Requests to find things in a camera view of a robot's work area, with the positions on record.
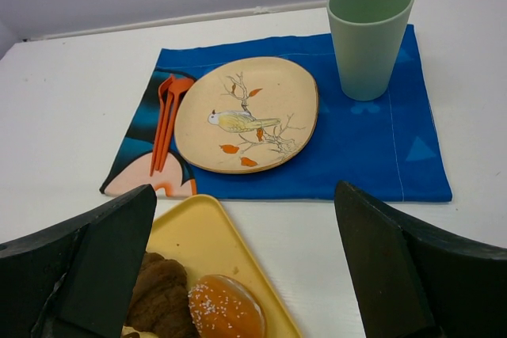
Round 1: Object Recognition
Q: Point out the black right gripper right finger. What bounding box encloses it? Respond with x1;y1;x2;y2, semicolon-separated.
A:
334;181;506;337

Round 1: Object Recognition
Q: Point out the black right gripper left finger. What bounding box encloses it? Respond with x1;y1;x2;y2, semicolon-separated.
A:
1;184;157;337

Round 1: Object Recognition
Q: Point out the brown chocolate croissant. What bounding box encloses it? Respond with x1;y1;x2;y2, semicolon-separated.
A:
124;253;199;337

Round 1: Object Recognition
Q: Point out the yellow plastic tray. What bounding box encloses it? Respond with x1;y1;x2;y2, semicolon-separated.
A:
147;195;303;337

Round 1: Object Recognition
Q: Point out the blue printed cloth placemat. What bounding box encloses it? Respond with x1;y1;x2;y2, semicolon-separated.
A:
100;25;452;203

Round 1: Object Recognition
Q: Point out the orange glazed sesame bun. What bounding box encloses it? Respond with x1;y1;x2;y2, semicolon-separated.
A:
189;275;267;338

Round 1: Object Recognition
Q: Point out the orange plastic fork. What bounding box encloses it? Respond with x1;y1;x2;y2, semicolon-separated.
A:
150;74;176;176

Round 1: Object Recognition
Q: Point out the orange plastic spoon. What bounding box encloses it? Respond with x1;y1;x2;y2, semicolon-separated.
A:
162;77;195;169

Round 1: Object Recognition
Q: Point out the beige bird pattern plate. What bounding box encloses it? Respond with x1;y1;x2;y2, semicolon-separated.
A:
173;56;319;174

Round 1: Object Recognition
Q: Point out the green plastic cup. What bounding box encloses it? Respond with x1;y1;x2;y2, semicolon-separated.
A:
326;0;414;101

